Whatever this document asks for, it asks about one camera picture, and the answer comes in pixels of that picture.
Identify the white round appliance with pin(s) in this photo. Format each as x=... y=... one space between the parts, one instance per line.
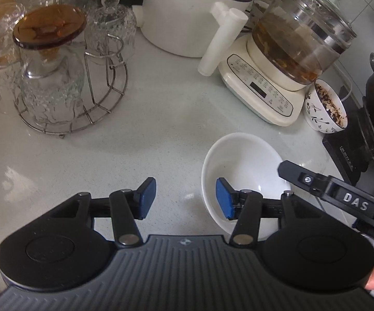
x=180 y=13

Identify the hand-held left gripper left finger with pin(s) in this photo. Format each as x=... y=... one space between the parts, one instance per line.
x=148 y=198

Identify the leaf print bowl with dregs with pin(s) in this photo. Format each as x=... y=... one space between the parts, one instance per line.
x=318 y=116

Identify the glass kettle pot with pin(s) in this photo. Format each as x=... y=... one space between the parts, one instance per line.
x=298 y=35

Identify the plain white bowl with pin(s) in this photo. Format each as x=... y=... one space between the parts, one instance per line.
x=242 y=158

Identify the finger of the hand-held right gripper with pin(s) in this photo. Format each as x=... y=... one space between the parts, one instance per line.
x=298 y=175

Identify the white kettle base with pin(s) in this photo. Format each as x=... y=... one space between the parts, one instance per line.
x=258 y=87

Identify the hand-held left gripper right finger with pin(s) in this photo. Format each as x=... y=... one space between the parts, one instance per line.
x=224 y=201

